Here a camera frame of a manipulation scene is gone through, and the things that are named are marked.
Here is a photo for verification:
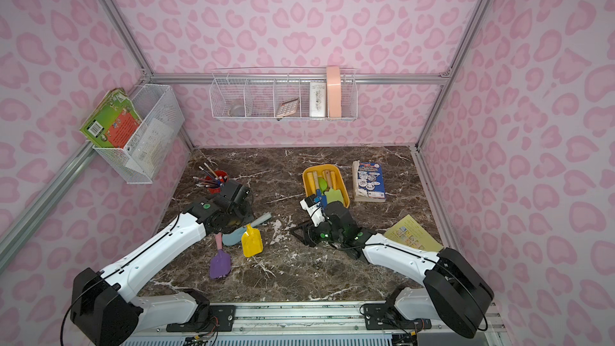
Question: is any teal plastic shovel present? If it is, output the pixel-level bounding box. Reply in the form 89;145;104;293
222;212;272;247

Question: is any light green shovel wooden handle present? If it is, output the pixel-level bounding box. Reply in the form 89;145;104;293
324;170;344;204

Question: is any yellow plastic scoop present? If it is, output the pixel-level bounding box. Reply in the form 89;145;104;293
241;225;264;258

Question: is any purple plastic shovel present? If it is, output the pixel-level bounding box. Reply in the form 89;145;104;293
209;233;232;280

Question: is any blue shovel wooden handle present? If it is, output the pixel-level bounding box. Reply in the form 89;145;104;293
315;189;327;208

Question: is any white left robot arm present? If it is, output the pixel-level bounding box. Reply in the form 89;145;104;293
62;180;254;345

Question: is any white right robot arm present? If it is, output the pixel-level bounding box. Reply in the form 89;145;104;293
291;195;494;339

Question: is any yellow plastic storage box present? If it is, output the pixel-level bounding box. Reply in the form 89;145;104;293
302;164;350;208

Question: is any white box in shelf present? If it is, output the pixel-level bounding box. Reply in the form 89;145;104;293
309;82;327;118

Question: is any red pen cup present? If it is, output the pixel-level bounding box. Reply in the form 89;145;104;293
203;170;228;194

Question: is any yellow green booklet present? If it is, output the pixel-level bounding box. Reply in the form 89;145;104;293
384;215;444;252

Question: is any round glass jar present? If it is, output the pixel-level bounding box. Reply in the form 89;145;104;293
228;99;246;118

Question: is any small brown palette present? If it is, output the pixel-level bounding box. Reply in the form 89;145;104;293
275;98;300;119

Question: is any pink case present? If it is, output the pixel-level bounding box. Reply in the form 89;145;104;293
326;66;342;119

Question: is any green red book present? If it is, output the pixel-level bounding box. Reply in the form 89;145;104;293
80;87;142;149

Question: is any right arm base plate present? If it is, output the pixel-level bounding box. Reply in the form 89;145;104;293
359;303;432;332

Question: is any white wire wall basket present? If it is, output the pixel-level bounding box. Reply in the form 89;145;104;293
94;84;185;184

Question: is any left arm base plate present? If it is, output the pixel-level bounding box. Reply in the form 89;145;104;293
166;288;236;333

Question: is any white wire wall shelf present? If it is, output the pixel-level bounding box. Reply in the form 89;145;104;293
209;67;358;121

